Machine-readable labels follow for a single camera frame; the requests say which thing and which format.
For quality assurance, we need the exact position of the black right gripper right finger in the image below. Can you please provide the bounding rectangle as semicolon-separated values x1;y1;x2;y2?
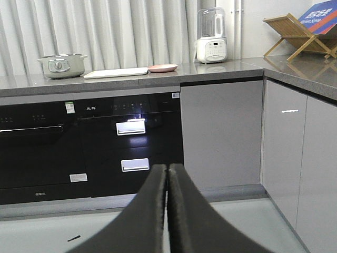
167;163;269;252

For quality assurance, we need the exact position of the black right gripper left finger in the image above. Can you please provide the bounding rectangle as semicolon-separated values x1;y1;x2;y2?
69;164;167;252

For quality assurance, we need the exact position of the cream bear serving tray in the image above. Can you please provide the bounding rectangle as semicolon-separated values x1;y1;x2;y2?
84;67;148;79

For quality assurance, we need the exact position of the pink round plate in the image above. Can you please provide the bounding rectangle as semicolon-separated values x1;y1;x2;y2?
148;64;178;73

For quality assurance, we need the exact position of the black tape strip on floor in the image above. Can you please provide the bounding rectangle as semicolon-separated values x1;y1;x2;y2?
67;235;81;242

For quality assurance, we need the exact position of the black built-in drawer sterilizer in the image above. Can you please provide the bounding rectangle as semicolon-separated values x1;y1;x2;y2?
75;92;184;197

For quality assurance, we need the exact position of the black built-in dishwasher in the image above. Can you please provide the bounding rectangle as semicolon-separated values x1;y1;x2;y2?
1;101;90;204

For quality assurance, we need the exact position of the grey side cabinet door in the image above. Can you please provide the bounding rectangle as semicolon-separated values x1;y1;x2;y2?
262;81;307;227

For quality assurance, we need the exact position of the pale green electric cooking pot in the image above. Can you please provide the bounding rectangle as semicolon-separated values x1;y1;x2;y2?
37;54;87;79

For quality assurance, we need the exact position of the white blender appliance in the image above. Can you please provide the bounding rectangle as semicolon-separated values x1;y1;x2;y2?
196;7;227;64

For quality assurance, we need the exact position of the white pleated curtain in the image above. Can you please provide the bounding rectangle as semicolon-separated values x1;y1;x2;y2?
1;1;203;76

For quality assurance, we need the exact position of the wooden folding dish rack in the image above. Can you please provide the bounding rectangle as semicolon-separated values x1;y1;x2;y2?
263;13;336;62

